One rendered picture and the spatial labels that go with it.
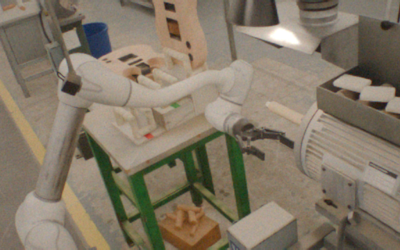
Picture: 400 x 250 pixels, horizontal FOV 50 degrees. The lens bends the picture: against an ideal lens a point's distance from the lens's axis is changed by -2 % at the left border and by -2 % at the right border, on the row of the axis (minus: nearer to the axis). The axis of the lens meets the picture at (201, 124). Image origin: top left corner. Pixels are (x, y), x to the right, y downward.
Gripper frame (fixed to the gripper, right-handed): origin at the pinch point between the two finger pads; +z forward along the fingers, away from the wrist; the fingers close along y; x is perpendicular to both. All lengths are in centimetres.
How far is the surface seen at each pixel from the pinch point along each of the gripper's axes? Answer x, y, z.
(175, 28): 30, 0, -69
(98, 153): -36, 34, -99
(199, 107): -5, -4, -57
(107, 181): -55, 31, -99
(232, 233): 3, 41, 29
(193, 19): 36, -3, -57
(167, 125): -9, 13, -56
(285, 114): 21.9, 10.1, 13.7
